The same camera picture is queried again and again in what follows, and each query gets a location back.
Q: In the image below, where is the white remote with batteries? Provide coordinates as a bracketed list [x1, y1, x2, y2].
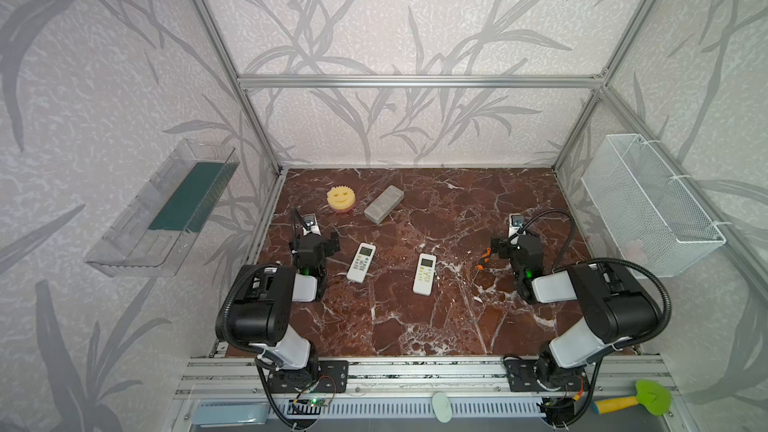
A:
[412, 254, 437, 296]

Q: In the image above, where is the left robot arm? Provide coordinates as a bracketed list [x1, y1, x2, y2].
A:
[215, 232, 340, 381]

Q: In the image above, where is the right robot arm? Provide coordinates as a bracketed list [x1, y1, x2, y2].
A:
[481, 234, 672, 391]

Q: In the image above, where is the white remote with display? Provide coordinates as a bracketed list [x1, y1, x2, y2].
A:
[346, 243, 376, 283]

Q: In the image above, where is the yellow smiley sponge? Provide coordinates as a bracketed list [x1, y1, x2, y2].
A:
[327, 186, 356, 213]

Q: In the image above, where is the grey stone block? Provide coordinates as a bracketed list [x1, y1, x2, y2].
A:
[364, 185, 404, 225]

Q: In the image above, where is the pale green oval knob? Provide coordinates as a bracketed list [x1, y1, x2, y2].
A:
[431, 392, 453, 423]

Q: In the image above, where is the green yellow toy hammer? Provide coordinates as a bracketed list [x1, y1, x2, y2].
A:
[593, 380, 672, 417]

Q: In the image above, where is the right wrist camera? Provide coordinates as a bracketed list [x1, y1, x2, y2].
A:
[508, 214, 526, 237]

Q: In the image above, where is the white wire mesh basket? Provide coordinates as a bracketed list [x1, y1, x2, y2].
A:
[582, 134, 726, 277]

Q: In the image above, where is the clear plastic wall shelf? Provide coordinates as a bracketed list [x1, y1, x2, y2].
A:
[85, 139, 240, 278]

